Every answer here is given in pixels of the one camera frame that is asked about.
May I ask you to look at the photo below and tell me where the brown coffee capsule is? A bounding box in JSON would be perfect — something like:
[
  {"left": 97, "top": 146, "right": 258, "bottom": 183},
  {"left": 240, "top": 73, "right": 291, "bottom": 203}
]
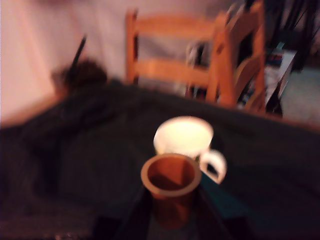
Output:
[{"left": 140, "top": 153, "right": 203, "bottom": 230}]

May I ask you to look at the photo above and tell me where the white floral printed mug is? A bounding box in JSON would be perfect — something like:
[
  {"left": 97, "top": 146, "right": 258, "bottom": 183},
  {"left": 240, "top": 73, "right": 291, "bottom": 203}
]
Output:
[{"left": 152, "top": 115, "right": 228, "bottom": 186}]

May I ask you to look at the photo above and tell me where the dark cloth table cover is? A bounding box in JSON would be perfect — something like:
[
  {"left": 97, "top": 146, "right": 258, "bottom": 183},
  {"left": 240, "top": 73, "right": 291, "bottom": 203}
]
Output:
[{"left": 0, "top": 79, "right": 320, "bottom": 240}]

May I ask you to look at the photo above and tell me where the wooden ladder-back chair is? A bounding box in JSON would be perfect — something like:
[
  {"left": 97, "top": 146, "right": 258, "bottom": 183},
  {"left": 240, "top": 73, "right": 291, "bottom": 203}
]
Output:
[{"left": 124, "top": 8, "right": 227, "bottom": 102}]

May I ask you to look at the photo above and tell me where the wooden chair with curved slats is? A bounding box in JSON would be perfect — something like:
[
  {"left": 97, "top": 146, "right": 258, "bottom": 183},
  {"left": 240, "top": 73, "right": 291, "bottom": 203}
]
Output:
[{"left": 206, "top": 0, "right": 267, "bottom": 115}]

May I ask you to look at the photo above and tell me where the black plastic scoop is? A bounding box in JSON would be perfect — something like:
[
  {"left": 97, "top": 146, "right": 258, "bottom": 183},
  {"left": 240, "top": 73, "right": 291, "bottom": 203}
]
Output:
[{"left": 70, "top": 35, "right": 88, "bottom": 77}]

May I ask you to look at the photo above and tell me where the white printed box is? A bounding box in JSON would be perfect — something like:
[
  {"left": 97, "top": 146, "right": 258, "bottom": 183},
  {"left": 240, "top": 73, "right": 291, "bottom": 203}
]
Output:
[{"left": 265, "top": 41, "right": 298, "bottom": 77}]

